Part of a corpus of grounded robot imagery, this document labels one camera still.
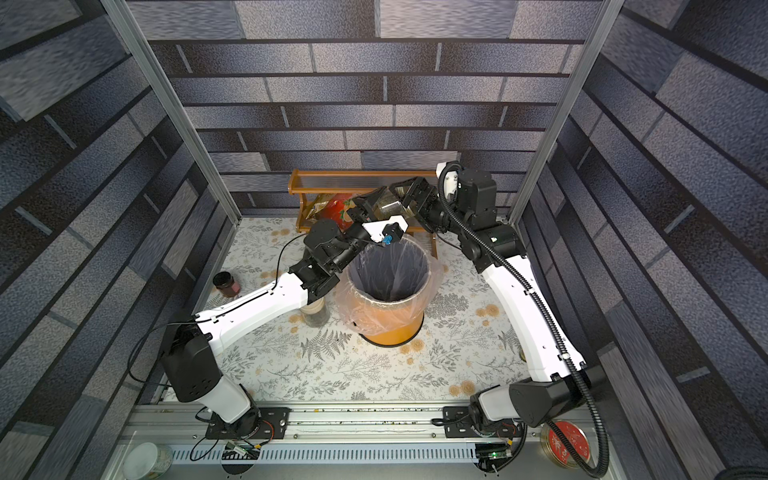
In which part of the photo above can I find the black corrugated cable conduit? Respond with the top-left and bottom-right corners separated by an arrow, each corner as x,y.
437,161 -> 611,479

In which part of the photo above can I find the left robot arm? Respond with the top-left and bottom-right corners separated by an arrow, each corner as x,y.
159,215 -> 408,424

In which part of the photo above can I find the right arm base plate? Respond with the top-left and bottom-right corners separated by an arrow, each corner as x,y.
430,406 -> 527,440

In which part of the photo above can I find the dark red small jar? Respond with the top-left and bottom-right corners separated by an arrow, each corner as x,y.
212,271 -> 241,298

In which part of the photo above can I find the floral table mat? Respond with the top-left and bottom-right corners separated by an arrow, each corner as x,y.
216,233 -> 529,402

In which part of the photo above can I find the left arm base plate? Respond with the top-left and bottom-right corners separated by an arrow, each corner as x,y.
205,407 -> 292,440

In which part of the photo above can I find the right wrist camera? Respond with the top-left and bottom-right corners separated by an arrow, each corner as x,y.
435,161 -> 462,201

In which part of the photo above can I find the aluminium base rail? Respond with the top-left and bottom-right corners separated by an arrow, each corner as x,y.
104,401 -> 585,479

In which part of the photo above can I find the colourful candy bag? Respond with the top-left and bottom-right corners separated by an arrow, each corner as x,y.
302,193 -> 354,230

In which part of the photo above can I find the glass jar beige lid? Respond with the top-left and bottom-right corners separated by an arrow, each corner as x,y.
300,298 -> 330,328

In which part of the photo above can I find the glass tea jar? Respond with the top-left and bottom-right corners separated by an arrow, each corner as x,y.
369,187 -> 415,222

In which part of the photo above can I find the orange trash bin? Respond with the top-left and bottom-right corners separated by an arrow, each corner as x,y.
344,235 -> 432,348

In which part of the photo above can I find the clear plastic bin liner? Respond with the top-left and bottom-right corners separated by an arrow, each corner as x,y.
335,235 -> 444,337

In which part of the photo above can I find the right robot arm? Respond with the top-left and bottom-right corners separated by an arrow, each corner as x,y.
401,162 -> 605,427

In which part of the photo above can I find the wooden two-tier shelf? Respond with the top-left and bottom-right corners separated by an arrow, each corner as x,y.
288,169 -> 436,233

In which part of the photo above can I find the white lidded jar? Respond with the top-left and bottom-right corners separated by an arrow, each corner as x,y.
122,442 -> 173,480

